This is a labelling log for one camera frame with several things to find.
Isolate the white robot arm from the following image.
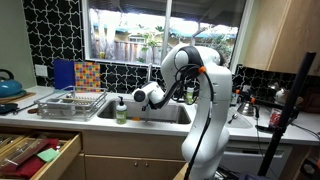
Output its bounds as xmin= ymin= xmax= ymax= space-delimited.
xmin=133 ymin=43 xmax=232 ymax=180

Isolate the stainless steel sink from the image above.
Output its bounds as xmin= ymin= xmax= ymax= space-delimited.
xmin=98 ymin=99 xmax=191 ymax=124

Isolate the brushed steel faucet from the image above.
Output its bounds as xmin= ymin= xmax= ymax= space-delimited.
xmin=147 ymin=63 xmax=152 ymax=82

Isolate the small green bottle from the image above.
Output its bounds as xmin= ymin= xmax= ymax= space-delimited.
xmin=186 ymin=87 xmax=194 ymax=104

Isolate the green soap pump bottle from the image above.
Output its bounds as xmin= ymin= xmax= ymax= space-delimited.
xmin=116 ymin=96 xmax=127 ymax=124

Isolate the window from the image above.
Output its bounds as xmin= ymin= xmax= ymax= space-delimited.
xmin=82 ymin=0 xmax=253 ymax=68

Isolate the colourful checkered board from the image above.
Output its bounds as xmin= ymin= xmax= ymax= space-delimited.
xmin=74 ymin=62 xmax=101 ymax=92

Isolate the metal spoon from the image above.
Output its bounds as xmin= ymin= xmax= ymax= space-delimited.
xmin=227 ymin=114 xmax=238 ymax=124

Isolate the metal funnel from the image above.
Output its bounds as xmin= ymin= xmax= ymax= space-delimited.
xmin=237 ymin=101 xmax=254 ymax=116

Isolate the blue cutting board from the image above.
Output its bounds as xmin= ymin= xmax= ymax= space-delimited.
xmin=54 ymin=59 xmax=75 ymax=89

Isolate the red soda can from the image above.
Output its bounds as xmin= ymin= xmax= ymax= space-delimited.
xmin=269 ymin=108 xmax=282 ymax=127

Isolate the open wooden drawer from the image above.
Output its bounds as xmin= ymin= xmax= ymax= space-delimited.
xmin=0 ymin=131 xmax=82 ymax=180

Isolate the silver kettle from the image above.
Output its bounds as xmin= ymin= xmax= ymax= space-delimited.
xmin=268 ymin=82 xmax=290 ymax=104

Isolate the black tripod pole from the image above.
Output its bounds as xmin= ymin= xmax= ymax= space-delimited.
xmin=257 ymin=52 xmax=316 ymax=176

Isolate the green sponge in drawer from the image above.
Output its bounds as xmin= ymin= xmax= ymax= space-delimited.
xmin=37 ymin=148 xmax=59 ymax=162

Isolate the wooden upper cabinet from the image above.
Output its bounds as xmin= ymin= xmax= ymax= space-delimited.
xmin=243 ymin=0 xmax=320 ymax=76

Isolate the wooden board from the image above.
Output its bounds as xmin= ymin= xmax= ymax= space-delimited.
xmin=0 ymin=92 xmax=36 ymax=103

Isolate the blue tea kettle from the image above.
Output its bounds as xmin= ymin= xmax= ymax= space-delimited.
xmin=0 ymin=69 xmax=24 ymax=98

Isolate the red cloth in drawer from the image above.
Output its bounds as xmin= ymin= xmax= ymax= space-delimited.
xmin=0 ymin=138 xmax=59 ymax=179

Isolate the black pan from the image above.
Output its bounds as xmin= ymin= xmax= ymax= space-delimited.
xmin=0 ymin=103 xmax=32 ymax=115

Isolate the wire dish rack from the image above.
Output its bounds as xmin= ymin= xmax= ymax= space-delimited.
xmin=34 ymin=86 xmax=107 ymax=121

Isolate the white light switch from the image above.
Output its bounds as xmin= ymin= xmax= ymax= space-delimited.
xmin=35 ymin=64 xmax=48 ymax=77

